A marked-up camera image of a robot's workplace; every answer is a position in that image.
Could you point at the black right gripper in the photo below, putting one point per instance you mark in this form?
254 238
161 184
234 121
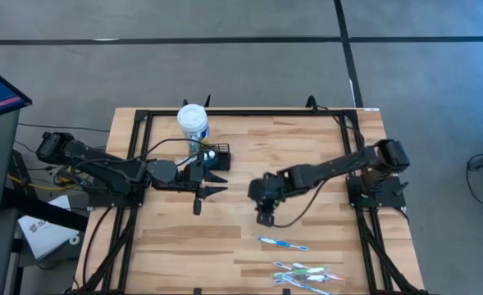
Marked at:
265 188

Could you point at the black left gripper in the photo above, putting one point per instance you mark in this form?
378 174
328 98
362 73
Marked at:
192 176

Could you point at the blue white toothbrush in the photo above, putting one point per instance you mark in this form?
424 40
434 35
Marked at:
294 282
282 243

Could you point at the purple white toothbrush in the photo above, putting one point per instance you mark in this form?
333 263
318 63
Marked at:
282 266

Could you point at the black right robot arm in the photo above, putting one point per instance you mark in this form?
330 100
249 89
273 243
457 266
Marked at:
331 166

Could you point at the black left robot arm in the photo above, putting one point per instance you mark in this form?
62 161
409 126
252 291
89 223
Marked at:
110 166

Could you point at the white blue wipes canister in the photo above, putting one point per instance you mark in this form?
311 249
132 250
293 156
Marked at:
192 119

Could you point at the black pointed clamp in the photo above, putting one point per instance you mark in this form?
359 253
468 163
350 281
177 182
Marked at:
185 104
207 102

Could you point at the white tape roll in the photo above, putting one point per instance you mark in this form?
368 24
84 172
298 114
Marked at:
71 239

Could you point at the white sticker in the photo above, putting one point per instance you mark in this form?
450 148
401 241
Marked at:
371 109

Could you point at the black bench beam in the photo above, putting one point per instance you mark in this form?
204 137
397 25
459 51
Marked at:
40 209

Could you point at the white printed booklet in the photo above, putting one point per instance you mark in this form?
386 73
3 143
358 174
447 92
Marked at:
44 237

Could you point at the small black edge bracket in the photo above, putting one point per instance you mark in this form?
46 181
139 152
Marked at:
286 291
197 291

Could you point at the black aluminium table frame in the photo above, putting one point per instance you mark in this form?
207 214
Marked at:
265 112

